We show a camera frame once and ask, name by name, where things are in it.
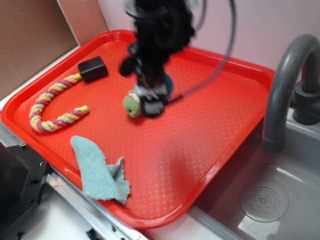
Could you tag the green plush frog toy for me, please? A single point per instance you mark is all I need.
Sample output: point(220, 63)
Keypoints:
point(132, 104)

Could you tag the light blue cloth rag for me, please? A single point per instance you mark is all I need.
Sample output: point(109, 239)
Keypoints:
point(100, 180)

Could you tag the red plastic tray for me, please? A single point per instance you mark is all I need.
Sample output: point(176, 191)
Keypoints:
point(168, 160)

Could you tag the grey sink basin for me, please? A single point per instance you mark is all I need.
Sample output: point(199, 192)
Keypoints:
point(296, 169)

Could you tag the sink drain strainer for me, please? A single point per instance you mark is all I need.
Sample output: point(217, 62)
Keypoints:
point(263, 201)

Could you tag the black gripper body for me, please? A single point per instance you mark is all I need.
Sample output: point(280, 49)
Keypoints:
point(162, 28)

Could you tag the black square block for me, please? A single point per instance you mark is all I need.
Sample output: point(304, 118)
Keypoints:
point(92, 69)

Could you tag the multicolour twisted rope toy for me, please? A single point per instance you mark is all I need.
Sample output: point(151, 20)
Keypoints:
point(45, 117)

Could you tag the blue ball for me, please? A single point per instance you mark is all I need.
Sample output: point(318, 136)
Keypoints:
point(169, 84)

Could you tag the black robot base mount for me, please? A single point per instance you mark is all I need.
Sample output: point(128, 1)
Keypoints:
point(23, 173)

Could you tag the grey sink faucet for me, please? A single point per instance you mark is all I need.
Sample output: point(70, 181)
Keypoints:
point(296, 85)

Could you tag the brown cardboard panel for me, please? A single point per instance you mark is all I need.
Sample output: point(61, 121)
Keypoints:
point(36, 33)

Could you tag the gripper finger with cyan pad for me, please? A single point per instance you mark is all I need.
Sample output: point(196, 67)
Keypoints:
point(141, 91)
point(153, 107)

